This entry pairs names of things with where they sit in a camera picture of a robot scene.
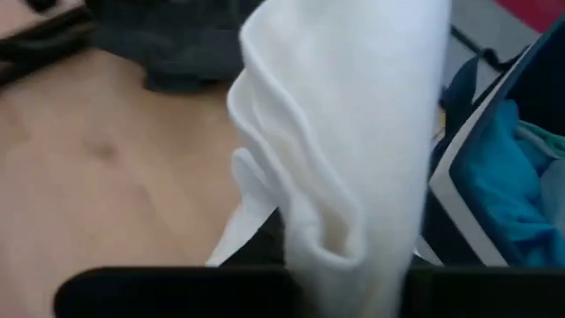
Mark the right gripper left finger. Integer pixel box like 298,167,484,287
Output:
53,209,310,318

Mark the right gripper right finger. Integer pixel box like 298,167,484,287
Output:
403,264,565,318

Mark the mint teal garment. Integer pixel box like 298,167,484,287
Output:
516,121,565,156

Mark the white cotton garment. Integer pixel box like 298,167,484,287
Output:
205,0,454,318

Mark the dark grey garment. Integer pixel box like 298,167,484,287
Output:
86,0,266,94

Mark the navy white striped fabric basket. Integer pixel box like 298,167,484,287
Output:
414,17,565,269

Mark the blue garment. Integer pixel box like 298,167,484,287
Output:
463,99,565,269

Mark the red floor mat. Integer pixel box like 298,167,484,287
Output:
492,0,565,34

